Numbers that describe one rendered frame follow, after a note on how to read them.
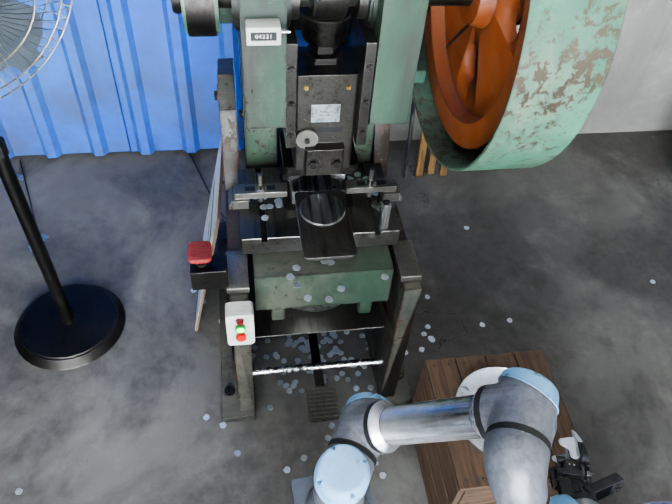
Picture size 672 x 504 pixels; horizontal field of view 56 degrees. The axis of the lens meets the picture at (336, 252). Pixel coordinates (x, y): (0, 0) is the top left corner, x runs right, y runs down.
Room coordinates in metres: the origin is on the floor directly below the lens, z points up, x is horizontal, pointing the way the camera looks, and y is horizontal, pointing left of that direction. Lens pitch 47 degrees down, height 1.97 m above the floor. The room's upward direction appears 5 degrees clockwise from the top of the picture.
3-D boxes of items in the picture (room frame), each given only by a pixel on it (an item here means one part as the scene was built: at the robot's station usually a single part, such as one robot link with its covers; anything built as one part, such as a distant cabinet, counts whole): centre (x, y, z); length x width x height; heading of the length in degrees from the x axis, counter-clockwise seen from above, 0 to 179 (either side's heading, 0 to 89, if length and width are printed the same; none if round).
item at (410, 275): (1.56, -0.16, 0.45); 0.92 x 0.12 x 0.90; 12
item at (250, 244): (1.37, 0.07, 0.68); 0.45 x 0.30 x 0.06; 102
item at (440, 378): (0.92, -0.53, 0.18); 0.40 x 0.38 x 0.35; 12
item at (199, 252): (1.07, 0.35, 0.72); 0.07 x 0.06 x 0.08; 12
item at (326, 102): (1.32, 0.07, 1.04); 0.17 x 0.15 x 0.30; 12
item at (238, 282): (1.45, 0.36, 0.45); 0.92 x 0.12 x 0.90; 12
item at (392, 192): (1.40, -0.09, 0.76); 0.17 x 0.06 x 0.10; 102
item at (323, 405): (1.23, 0.05, 0.14); 0.59 x 0.10 x 0.05; 12
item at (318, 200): (1.19, 0.04, 0.72); 0.25 x 0.14 x 0.14; 12
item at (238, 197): (1.33, 0.24, 0.76); 0.17 x 0.06 x 0.10; 102
